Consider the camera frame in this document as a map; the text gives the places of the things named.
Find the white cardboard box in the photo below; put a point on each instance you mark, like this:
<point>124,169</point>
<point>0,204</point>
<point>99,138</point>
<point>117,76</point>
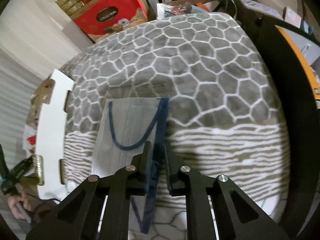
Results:
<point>52,120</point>

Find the lilac smartphone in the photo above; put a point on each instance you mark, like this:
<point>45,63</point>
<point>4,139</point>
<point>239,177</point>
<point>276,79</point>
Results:
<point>257,6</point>

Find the red Collection gift box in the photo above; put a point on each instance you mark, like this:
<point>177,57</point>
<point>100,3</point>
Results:
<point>112,15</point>

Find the brown cardboard box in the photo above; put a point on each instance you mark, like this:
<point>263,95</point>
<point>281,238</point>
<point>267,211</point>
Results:
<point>207,5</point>

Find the small pink box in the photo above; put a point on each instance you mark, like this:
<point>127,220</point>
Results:
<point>292,17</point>

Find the person's left hand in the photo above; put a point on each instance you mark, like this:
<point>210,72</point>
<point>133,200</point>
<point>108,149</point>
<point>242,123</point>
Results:
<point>15,207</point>

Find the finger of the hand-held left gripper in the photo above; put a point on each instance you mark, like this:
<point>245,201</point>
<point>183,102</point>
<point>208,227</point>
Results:
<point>22,166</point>
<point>3,162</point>

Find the clear plastic bag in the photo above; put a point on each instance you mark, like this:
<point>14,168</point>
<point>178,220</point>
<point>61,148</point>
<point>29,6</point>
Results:
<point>172,11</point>

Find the white curtain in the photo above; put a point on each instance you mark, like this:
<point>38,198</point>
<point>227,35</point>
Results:
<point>20,67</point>

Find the white and orange box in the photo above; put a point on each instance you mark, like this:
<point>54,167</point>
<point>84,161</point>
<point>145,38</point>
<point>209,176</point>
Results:
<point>300,45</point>

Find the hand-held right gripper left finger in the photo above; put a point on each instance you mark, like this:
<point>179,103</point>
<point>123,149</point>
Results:
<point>140,170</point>

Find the blue plastic object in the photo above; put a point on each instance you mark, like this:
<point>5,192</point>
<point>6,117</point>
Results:
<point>307,27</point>

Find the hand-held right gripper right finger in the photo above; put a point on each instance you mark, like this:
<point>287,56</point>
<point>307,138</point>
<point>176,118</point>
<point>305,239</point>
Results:
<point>175,172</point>

